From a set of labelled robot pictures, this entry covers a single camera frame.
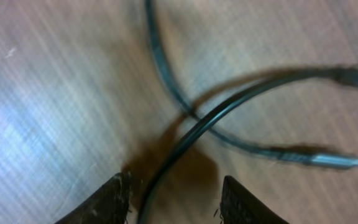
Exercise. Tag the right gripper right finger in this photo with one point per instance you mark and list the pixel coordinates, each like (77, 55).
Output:
(239, 206)

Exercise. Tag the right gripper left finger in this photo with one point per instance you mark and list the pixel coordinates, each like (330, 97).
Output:
(108, 205)

